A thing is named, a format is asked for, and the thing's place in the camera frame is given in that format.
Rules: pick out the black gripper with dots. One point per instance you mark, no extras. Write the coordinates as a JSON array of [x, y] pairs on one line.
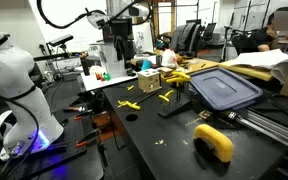
[[121, 28]]

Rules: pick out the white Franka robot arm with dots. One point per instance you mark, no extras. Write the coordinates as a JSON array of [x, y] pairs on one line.
[[10, 73]]

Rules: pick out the black tool stand platform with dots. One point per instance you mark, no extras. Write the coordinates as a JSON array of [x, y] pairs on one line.
[[174, 108]]

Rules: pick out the seated person in black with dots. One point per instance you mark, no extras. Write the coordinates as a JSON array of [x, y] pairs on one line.
[[262, 36]]

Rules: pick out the white drawing board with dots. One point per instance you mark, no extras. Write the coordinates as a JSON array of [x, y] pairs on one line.
[[143, 36]]

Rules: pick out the small display laptop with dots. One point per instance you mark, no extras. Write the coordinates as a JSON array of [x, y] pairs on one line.
[[106, 33]]

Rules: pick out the black computer mouse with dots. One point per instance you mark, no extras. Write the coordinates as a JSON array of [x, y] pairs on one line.
[[131, 72]]

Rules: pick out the teal plastic cup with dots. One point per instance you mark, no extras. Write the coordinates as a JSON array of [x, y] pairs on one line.
[[146, 65]]

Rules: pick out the small green toy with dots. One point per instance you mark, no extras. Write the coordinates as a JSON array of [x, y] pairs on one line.
[[107, 77]]

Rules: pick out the dark metal can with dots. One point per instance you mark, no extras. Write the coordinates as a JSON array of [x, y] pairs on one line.
[[159, 60]]

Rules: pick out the small red toy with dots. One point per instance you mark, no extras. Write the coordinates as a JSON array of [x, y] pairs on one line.
[[99, 76]]

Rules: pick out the wooden cube shape sorter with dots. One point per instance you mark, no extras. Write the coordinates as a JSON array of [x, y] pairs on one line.
[[149, 81]]

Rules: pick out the black bottle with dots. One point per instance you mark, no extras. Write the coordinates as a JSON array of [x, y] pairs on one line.
[[85, 66]]

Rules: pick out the white foam base board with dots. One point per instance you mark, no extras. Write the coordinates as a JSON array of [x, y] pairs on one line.
[[94, 84]]

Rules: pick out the white cloth bag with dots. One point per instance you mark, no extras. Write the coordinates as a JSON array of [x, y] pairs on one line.
[[169, 59]]

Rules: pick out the small wooden block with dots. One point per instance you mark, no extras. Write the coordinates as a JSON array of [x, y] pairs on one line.
[[165, 70]]

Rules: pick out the grey jacket on chair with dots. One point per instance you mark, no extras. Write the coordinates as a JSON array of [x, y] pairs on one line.
[[184, 36]]

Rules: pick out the black boom rod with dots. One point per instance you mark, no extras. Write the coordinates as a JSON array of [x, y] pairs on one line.
[[50, 57]]

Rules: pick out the silver head orange wrench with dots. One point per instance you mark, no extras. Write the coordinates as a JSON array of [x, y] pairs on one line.
[[75, 109]]

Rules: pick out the light wooden table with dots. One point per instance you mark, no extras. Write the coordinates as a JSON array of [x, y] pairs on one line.
[[200, 65]]

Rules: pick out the black office chair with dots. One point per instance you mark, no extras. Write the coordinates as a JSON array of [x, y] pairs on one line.
[[209, 31]]

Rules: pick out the orange tipped black clamp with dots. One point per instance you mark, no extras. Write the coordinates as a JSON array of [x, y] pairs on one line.
[[84, 142]]

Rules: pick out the blue plastic container lid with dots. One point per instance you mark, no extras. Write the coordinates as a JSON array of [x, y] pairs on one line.
[[224, 88]]

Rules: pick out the black mesh desk chair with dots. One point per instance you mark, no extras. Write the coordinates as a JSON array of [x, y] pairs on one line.
[[240, 43]]

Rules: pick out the yellow foam board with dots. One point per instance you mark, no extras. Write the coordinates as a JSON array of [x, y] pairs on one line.
[[247, 70]]

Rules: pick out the yellow arch foam block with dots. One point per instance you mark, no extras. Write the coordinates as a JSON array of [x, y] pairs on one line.
[[217, 138]]

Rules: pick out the white paper sheets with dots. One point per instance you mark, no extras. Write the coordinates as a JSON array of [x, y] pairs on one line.
[[267, 58]]

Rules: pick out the white box pedestal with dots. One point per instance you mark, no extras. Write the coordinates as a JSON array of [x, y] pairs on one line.
[[109, 63]]

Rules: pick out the black stereo camera bar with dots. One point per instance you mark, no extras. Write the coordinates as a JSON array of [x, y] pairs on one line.
[[60, 40]]

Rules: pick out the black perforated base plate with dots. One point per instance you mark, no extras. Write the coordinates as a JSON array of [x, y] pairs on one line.
[[67, 133]]

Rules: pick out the aluminium extrusion rail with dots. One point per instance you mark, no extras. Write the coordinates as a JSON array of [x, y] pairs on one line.
[[270, 128]]

